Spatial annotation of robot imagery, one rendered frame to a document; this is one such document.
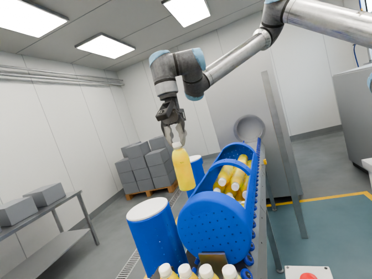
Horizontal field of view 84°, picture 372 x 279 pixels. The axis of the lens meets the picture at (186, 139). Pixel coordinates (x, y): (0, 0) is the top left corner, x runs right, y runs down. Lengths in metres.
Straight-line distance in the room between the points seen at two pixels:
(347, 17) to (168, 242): 1.40
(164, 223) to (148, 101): 5.47
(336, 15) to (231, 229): 0.94
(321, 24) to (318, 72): 5.04
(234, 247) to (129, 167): 4.13
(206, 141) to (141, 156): 2.30
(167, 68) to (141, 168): 3.93
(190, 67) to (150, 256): 1.10
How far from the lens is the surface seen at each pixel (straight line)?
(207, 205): 0.79
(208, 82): 0.97
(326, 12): 1.15
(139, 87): 6.68
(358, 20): 1.12
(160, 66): 0.84
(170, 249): 1.43
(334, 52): 6.31
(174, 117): 0.81
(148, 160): 4.52
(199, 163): 2.25
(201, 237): 0.87
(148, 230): 1.34
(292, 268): 0.67
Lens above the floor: 1.55
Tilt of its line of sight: 7 degrees down
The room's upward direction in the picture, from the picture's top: 17 degrees counter-clockwise
